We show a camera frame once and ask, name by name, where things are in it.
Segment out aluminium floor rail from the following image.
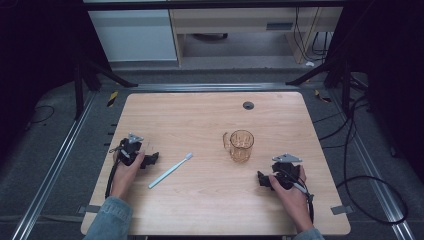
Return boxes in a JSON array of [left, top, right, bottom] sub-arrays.
[[10, 90, 98, 240], [328, 89, 417, 240]]

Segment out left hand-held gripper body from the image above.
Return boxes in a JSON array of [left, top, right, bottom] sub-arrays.
[[113, 132, 147, 167]]

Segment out grey table corner bracket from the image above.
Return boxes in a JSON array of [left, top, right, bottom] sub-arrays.
[[77, 204, 102, 215], [330, 204, 354, 216]]

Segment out light blue toothbrush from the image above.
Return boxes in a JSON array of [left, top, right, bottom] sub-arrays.
[[147, 152, 194, 190]]

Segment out yellow black hazard tape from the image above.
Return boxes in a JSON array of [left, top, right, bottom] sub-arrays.
[[106, 90, 120, 108]]

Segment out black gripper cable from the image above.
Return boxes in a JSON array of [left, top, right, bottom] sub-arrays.
[[279, 169, 316, 224], [104, 145, 125, 200]]

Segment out person's left hand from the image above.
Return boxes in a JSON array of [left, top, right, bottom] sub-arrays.
[[109, 150, 147, 202]]

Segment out dark curtain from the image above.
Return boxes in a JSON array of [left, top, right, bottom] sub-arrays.
[[324, 0, 424, 183], [0, 0, 113, 158]]

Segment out clear amber glass cup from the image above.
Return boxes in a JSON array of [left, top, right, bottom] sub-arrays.
[[222, 129, 255, 164]]

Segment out thin black floor cable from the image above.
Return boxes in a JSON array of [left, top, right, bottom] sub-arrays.
[[25, 104, 56, 131]]

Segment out hanging black desk cables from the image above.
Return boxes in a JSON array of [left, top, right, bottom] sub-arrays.
[[292, 6, 333, 64]]

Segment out long black floor cable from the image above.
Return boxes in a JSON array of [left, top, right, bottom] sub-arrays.
[[313, 94, 410, 225]]

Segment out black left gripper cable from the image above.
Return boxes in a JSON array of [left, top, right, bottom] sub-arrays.
[[104, 145, 125, 200]]

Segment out person's right hand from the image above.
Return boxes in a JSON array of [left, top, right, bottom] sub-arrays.
[[268, 165, 315, 234]]

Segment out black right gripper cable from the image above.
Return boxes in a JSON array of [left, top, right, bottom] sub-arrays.
[[279, 169, 316, 224]]

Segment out white cabinet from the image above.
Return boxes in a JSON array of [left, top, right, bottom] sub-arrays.
[[87, 8, 178, 63]]

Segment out black metal stand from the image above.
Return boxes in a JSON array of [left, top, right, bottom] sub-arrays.
[[285, 58, 368, 116], [73, 54, 139, 121]]

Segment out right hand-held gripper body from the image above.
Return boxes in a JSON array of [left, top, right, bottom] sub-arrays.
[[271, 152, 304, 191]]

